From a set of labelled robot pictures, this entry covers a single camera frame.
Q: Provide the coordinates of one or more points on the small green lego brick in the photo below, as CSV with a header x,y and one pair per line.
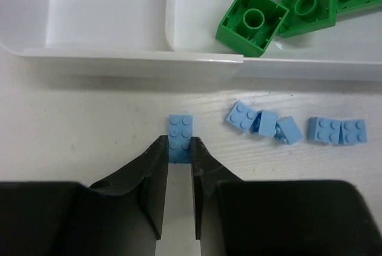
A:
x,y
249,26

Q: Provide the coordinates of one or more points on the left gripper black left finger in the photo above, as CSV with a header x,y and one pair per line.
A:
x,y
121,214

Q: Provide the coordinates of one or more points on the green lego plate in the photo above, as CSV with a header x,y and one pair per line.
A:
x,y
307,16

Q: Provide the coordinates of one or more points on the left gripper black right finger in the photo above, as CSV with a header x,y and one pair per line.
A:
x,y
290,217

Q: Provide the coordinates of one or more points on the light blue block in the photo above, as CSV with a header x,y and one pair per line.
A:
x,y
353,131
180,131
324,130
265,123
242,117
287,131

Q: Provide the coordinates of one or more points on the white divided sorting tray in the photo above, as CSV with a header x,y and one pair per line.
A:
x,y
176,39

